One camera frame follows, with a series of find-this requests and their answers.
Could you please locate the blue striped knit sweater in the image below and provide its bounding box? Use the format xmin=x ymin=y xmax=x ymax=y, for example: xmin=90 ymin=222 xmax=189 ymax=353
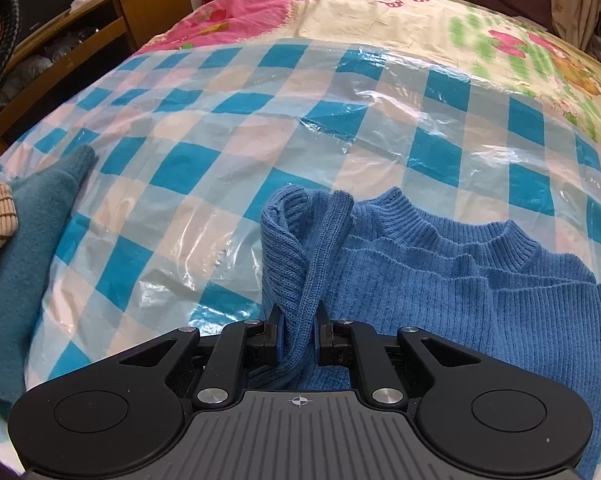
xmin=254 ymin=185 xmax=601 ymax=478

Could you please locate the blue checkered plastic sheet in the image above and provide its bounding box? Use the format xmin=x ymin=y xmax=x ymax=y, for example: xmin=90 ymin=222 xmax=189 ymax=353
xmin=0 ymin=40 xmax=601 ymax=386

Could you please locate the teal fleece garment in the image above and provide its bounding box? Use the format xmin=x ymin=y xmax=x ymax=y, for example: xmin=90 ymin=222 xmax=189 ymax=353
xmin=0 ymin=144 xmax=96 ymax=404

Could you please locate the wooden desk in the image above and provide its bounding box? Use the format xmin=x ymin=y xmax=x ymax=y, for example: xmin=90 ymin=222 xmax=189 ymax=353
xmin=0 ymin=0 xmax=192 ymax=155

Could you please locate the pink floral bed quilt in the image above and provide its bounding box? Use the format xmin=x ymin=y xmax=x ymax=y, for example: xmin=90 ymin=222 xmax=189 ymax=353
xmin=142 ymin=0 xmax=601 ymax=146

